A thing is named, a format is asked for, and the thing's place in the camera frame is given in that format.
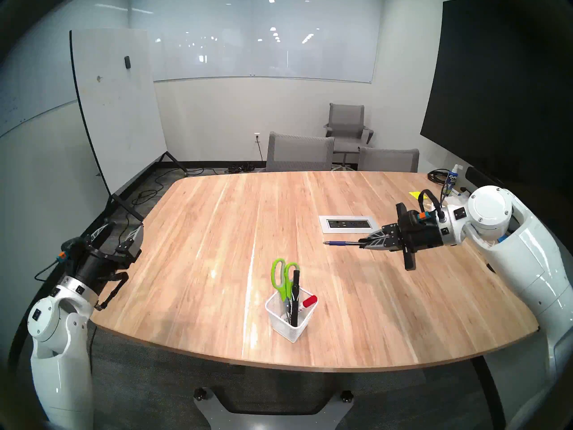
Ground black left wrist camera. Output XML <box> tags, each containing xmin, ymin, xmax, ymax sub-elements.
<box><xmin>60</xmin><ymin>236</ymin><xmax>89</xmax><ymax>267</ymax></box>

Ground grey office chair with armrests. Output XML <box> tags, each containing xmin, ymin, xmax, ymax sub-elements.
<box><xmin>323</xmin><ymin>103</ymin><xmax>374</xmax><ymax>169</ymax></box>

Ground large black wall screen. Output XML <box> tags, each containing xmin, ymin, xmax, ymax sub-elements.
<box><xmin>420</xmin><ymin>0</ymin><xmax>573</xmax><ymax>201</ymax></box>

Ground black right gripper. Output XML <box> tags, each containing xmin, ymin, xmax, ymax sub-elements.
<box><xmin>358</xmin><ymin>202</ymin><xmax>445</xmax><ymax>271</ymax></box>

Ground long black floor cable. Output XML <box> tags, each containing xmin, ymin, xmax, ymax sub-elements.
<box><xmin>125</xmin><ymin>167</ymin><xmax>218</xmax><ymax>221</ymax></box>

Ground black left gripper cable loop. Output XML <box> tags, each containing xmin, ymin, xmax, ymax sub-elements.
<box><xmin>95</xmin><ymin>272</ymin><xmax>130</xmax><ymax>311</ymax></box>

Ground black video sound bar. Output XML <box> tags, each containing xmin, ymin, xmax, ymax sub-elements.
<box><xmin>466</xmin><ymin>167</ymin><xmax>493</xmax><ymax>190</ymax></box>

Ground mobile whiteboard on stand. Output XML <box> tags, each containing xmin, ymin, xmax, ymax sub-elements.
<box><xmin>69</xmin><ymin>29</ymin><xmax>188</xmax><ymax>222</ymax></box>

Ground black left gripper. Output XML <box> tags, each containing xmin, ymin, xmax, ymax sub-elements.
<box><xmin>74</xmin><ymin>221</ymin><xmax>145</xmax><ymax>296</ymax></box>

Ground black right camera cable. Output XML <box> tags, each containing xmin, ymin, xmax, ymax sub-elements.
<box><xmin>419</xmin><ymin>188</ymin><xmax>448</xmax><ymax>224</ymax></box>

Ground grey table power outlet box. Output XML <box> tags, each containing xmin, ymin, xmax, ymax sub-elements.
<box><xmin>319</xmin><ymin>215</ymin><xmax>376</xmax><ymax>234</ymax></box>

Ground wide glass wall whiteboard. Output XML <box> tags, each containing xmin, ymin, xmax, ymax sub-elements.
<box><xmin>130</xmin><ymin>0</ymin><xmax>374</xmax><ymax>84</ymax></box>

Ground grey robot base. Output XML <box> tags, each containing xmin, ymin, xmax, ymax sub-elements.
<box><xmin>193</xmin><ymin>387</ymin><xmax>354</xmax><ymax>430</ymax></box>

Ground green handled scissors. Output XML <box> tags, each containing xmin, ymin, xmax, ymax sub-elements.
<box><xmin>270</xmin><ymin>258</ymin><xmax>300</xmax><ymax>302</ymax></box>

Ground grey mesh office chair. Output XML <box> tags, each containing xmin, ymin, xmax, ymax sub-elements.
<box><xmin>357</xmin><ymin>147</ymin><xmax>420</xmax><ymax>173</ymax></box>
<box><xmin>266</xmin><ymin>132</ymin><xmax>335</xmax><ymax>172</ymax></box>

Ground white wire mesh pen holder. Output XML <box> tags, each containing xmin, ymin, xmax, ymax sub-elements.
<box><xmin>265</xmin><ymin>286</ymin><xmax>319</xmax><ymax>343</ymax></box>

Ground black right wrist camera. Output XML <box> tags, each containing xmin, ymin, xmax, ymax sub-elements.
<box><xmin>406</xmin><ymin>211</ymin><xmax>436</xmax><ymax>228</ymax></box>

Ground black permanent marker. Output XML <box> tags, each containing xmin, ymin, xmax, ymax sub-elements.
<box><xmin>290</xmin><ymin>270</ymin><xmax>301</xmax><ymax>327</ymax></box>

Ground thin black left camera cable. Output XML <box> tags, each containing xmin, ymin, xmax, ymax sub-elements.
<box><xmin>35</xmin><ymin>257</ymin><xmax>66</xmax><ymax>284</ymax></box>

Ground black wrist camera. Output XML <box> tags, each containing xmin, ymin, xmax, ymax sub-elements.
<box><xmin>60</xmin><ymin>236</ymin><xmax>89</xmax><ymax>267</ymax></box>
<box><xmin>406</xmin><ymin>211</ymin><xmax>436</xmax><ymax>228</ymax></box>

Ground whiteboard cleaner spray bottle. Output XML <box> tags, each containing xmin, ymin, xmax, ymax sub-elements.
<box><xmin>441</xmin><ymin>164</ymin><xmax>464</xmax><ymax>196</ymax></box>

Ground wall whiteboard with writing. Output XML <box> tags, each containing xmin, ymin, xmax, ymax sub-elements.
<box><xmin>0</xmin><ymin>0</ymin><xmax>133</xmax><ymax>138</ymax></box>

